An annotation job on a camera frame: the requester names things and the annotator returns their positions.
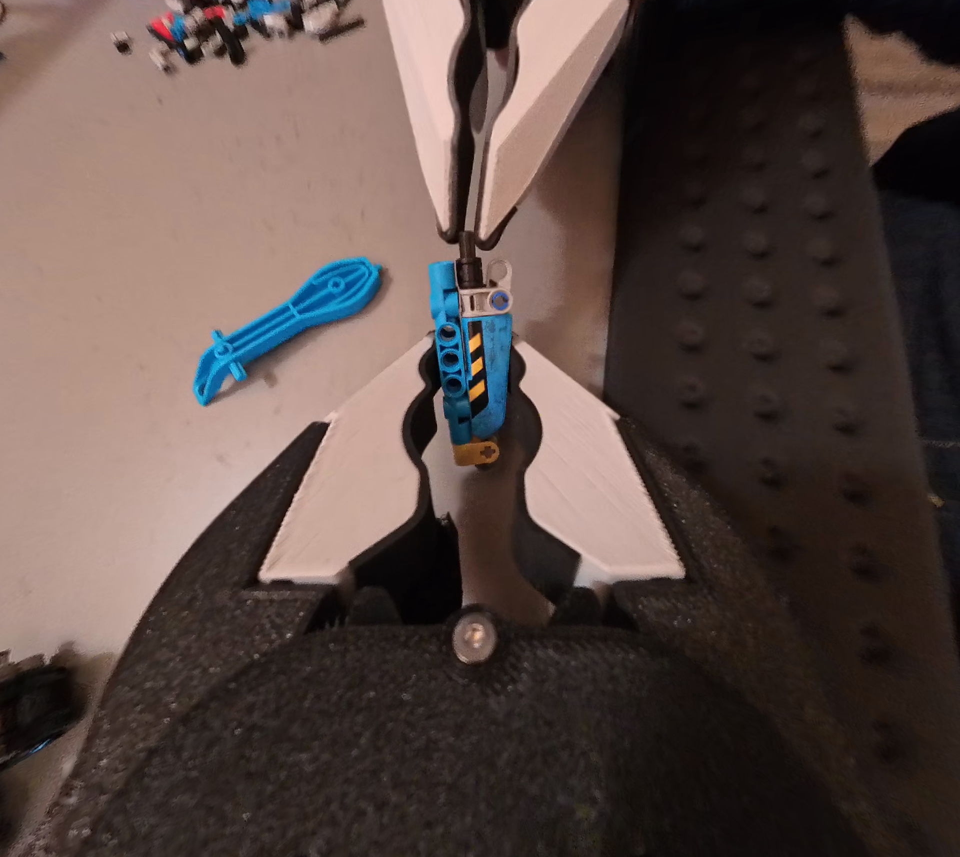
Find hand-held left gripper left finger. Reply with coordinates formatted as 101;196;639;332
258;337;451;590

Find person's blue jeans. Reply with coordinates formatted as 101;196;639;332
870;107;960;648

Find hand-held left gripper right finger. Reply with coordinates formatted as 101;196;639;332
500;340;688;591

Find light blue brick separator tool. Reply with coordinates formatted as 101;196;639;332
191;257;385;410

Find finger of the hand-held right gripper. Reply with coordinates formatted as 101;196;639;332
480;0;651;239
383;0;496;231

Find blue striped brick assembly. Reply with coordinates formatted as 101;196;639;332
425;182;520;470

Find black dimpled mat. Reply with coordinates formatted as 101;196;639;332
605;10;960;857

